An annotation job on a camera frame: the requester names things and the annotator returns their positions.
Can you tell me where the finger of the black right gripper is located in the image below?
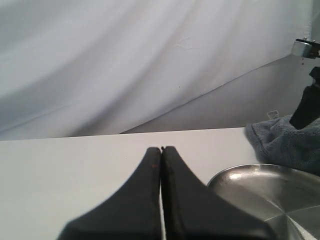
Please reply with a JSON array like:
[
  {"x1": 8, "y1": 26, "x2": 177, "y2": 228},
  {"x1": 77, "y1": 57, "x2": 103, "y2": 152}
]
[{"x1": 161, "y1": 146, "x2": 275, "y2": 240}]

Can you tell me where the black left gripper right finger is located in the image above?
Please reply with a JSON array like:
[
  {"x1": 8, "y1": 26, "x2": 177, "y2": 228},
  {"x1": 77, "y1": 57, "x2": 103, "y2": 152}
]
[{"x1": 289, "y1": 66, "x2": 320, "y2": 130}]

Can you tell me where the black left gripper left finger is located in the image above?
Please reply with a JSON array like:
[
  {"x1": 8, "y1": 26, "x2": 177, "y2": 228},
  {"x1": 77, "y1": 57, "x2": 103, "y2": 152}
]
[{"x1": 59, "y1": 147, "x2": 162, "y2": 240}]

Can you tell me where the grey-blue fleece towel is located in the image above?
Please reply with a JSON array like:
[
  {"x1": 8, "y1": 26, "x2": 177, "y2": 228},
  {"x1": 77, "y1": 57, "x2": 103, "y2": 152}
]
[{"x1": 244, "y1": 115, "x2": 320, "y2": 176}]

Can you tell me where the round stainless steel plate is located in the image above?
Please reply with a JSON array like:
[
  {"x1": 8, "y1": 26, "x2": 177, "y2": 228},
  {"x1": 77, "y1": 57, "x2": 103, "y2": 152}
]
[{"x1": 207, "y1": 164, "x2": 320, "y2": 240}]

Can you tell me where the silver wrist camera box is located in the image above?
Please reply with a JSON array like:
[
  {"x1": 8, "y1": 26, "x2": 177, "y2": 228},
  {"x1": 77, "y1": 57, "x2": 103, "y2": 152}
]
[{"x1": 291, "y1": 38, "x2": 320, "y2": 59}]

